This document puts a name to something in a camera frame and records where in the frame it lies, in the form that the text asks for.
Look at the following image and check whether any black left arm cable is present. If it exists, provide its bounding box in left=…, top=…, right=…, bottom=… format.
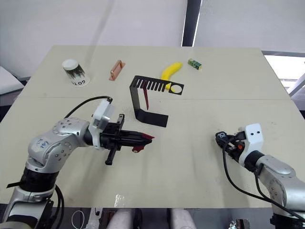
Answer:
left=63, top=95, right=113, bottom=119
left=47, top=184, right=65, bottom=229

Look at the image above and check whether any grey slanted metal beam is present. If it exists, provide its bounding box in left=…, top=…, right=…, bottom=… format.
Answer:
left=286, top=76, right=305, bottom=97

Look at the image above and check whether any copper coloured rectangular block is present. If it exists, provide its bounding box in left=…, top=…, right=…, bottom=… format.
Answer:
left=109, top=60, right=126, bottom=82

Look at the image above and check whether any yellow banana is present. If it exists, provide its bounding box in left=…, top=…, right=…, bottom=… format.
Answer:
left=160, top=62, right=184, bottom=94

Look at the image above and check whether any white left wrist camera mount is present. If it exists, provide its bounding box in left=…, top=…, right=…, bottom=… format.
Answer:
left=88, top=99, right=115, bottom=150

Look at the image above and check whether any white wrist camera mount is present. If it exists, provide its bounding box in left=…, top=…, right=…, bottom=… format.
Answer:
left=238, top=123, right=264, bottom=168
left=88, top=99, right=115, bottom=150

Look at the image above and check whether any dark window frame pillar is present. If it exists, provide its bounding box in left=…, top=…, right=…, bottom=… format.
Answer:
left=181, top=0, right=203, bottom=47

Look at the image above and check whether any white printed paper cup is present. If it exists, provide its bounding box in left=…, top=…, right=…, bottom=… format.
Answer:
left=61, top=59, right=92, bottom=88

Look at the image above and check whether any dark window sill rail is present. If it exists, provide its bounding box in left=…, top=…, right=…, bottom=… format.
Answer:
left=260, top=50, right=305, bottom=58

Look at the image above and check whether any pale rounded shape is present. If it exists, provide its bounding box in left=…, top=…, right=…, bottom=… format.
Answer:
left=108, top=208, right=133, bottom=229
left=170, top=208, right=192, bottom=229

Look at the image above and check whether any black slotted metal stand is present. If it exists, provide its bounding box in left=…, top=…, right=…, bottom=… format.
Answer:
left=129, top=75, right=185, bottom=128

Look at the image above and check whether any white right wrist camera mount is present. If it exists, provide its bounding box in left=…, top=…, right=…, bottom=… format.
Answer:
left=238, top=123, right=264, bottom=168

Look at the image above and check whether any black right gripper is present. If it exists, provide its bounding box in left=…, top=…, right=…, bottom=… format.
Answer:
left=221, top=130, right=246, bottom=163

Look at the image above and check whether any small green yellow box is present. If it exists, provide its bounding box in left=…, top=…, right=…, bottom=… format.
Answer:
left=187, top=58, right=204, bottom=72

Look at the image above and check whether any white side table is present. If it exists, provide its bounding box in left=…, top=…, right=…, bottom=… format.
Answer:
left=0, top=66, right=25, bottom=96

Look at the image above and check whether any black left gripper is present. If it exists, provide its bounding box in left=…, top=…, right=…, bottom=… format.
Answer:
left=99, top=114, right=153, bottom=166

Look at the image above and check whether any white cable loop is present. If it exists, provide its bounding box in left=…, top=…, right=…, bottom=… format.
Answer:
left=71, top=209, right=84, bottom=229

